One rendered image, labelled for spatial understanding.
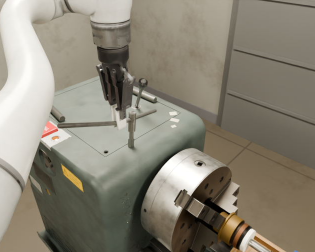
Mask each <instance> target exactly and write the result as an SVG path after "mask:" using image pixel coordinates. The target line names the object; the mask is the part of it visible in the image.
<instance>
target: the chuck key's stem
mask: <svg viewBox="0 0 315 252"><path fill-rule="evenodd" d="M136 114H137V113H136V112H135V111H130V112H129V113H128V118H130V119H131V121H130V122H128V132H129V138H128V147H130V148H132V147H134V141H135V139H134V132H135V131H136Z"/></svg>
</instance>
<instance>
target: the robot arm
mask: <svg viewBox="0 0 315 252"><path fill-rule="evenodd" d="M4 1H5V3H4V5H3V7H2V9H1V11H0V35H1V39H2V44H3V49H4V54H5V59H6V64H7V70H8V77H7V81H6V83H5V85H4V87H3V88H2V90H1V91H0V242H1V240H2V238H3V237H4V235H5V233H6V231H7V229H8V227H9V224H10V222H11V219H12V216H13V214H14V211H15V209H16V206H17V204H18V202H19V199H20V197H21V195H22V193H23V190H24V188H25V186H26V184H27V180H28V177H29V174H30V170H31V167H32V164H33V161H34V157H35V155H36V152H37V149H38V146H39V143H40V140H41V138H42V135H43V132H44V129H45V127H46V124H47V122H48V119H49V116H50V113H51V109H52V106H53V101H54V95H55V81H54V75H53V71H52V67H51V65H50V62H49V60H48V58H47V56H46V54H45V51H44V49H43V47H42V45H41V43H40V41H39V39H38V37H37V35H36V33H35V31H34V29H33V26H32V23H33V24H39V25H40V24H46V23H48V22H49V21H51V20H54V19H56V18H59V17H62V16H64V14H67V13H78V14H83V15H86V16H90V25H91V30H92V39H93V43H94V44H95V45H96V46H97V55H98V60H99V61H100V62H101V64H99V65H97V66H96V69H97V72H98V74H99V78H100V83H101V87H102V91H103V96H104V99H105V101H108V103H109V105H110V109H111V115H112V121H116V124H117V125H113V128H115V127H117V130H118V131H119V130H121V129H123V128H125V127H126V126H127V121H126V118H127V113H126V109H128V108H130V107H131V106H132V98H133V88H134V83H135V81H136V77H135V76H131V75H130V74H129V73H128V67H127V61H128V59H129V45H128V44H129V43H130V42H131V20H130V14H131V8H132V3H133V0H4Z"/></svg>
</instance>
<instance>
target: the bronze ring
mask: <svg viewBox="0 0 315 252"><path fill-rule="evenodd" d="M220 215H222V216H223V217H225V218H226V219H225V220H224V222H223V224H222V225H221V227H220V229H219V230H218V229H216V228H215V227H214V226H213V227H212V228H213V230H215V231H216V232H217V233H218V235H217V239H218V240H219V241H221V240H222V241H223V242H225V243H226V244H228V245H229V246H231V245H232V246H233V247H234V248H236V249H238V250H240V244H241V242H242V240H243V238H244V236H245V235H246V233H247V232H248V231H249V230H250V229H252V227H251V226H250V225H248V224H247V223H245V221H244V220H243V219H242V218H240V217H238V216H237V214H236V213H235V212H232V213H231V214H227V213H225V212H224V211H223V212H221V213H220Z"/></svg>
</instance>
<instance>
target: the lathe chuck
mask: <svg viewBox="0 0 315 252"><path fill-rule="evenodd" d="M196 161H202V162H204V163H205V166H204V167H197V166H195V164H194V163H195V162H196ZM231 177H232V172H231V169H230V168H229V167H228V166H227V165H225V164H223V163H221V162H220V161H218V160H216V159H214V158H212V157H210V156H209V155H207V154H205V153H202V152H199V153H195V154H193V155H190V156H189V157H187V158H186V159H184V160H183V161H182V162H181V163H180V164H178V165H177V166H176V167H175V169H174V170H173V171H172V172H171V173H170V174H169V176H168V177H167V178H166V180H165V181H164V183H163V184H162V186H161V187H160V189H159V191H158V193H157V195H156V197H155V199H154V201H153V204H152V206H151V210H150V213H149V219H148V228H149V232H150V234H151V235H152V236H153V237H154V238H156V239H157V240H158V241H159V242H161V243H162V244H163V245H164V246H165V247H166V248H167V249H169V250H170V251H171V252H187V251H188V248H189V246H190V243H191V240H192V237H193V234H194V231H195V229H196V226H197V223H196V222H195V218H196V216H194V215H193V214H192V213H190V212H189V211H187V210H186V209H184V208H182V207H181V206H179V207H177V206H176V204H177V203H175V202H176V200H177V199H178V197H179V195H180V194H181V192H182V191H185V190H186V191H188V192H187V194H188V195H190V196H191V197H193V198H195V199H197V200H199V201H200V202H202V203H204V201H205V200H207V199H208V198H213V197H214V196H215V195H216V194H217V193H218V191H219V190H220V189H221V188H222V187H223V186H224V185H225V184H226V183H227V181H228V180H229V179H230V178H231ZM204 204H205V203H204Z"/></svg>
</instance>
